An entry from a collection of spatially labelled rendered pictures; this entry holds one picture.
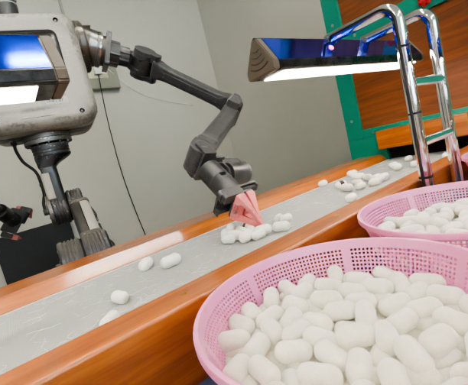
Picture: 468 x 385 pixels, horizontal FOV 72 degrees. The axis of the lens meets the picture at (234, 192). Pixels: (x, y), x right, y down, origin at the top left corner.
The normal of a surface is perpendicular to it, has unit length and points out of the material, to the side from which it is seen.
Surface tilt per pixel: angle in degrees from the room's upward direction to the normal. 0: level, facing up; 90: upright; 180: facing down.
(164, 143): 90
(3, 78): 90
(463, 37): 90
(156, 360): 90
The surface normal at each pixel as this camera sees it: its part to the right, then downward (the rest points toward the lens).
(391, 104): -0.78, 0.26
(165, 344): 0.58, -0.04
